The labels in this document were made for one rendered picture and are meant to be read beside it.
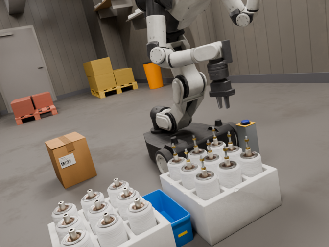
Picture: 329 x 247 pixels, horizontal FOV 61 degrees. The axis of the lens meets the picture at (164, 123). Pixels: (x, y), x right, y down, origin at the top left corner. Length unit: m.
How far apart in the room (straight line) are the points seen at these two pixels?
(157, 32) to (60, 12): 7.95
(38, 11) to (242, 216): 8.48
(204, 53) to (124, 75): 5.50
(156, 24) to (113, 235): 0.91
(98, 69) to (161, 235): 5.71
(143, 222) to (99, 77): 5.67
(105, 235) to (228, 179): 0.52
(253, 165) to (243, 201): 0.15
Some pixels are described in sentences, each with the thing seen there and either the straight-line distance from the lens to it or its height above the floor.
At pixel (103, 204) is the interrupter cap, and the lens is 1.15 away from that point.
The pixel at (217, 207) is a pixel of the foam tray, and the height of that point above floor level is 0.15.
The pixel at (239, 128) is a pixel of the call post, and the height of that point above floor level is 0.30.
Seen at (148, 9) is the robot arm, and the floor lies 0.96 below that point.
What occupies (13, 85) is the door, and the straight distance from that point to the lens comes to 8.84.
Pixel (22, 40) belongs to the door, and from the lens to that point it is 8.92.
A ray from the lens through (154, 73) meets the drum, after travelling 5.90.
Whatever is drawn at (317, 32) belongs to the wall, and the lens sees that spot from 3.67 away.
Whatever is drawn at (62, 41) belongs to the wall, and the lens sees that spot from 9.08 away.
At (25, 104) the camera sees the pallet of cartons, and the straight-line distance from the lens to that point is 5.91.
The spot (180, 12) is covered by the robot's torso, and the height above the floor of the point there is 0.92.
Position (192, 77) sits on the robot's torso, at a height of 0.58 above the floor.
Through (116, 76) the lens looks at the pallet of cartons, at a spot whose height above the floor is 0.40.
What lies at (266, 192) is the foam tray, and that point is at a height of 0.10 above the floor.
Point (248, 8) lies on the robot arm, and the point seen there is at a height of 0.87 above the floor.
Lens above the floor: 0.77
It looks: 15 degrees down
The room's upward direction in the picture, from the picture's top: 13 degrees counter-clockwise
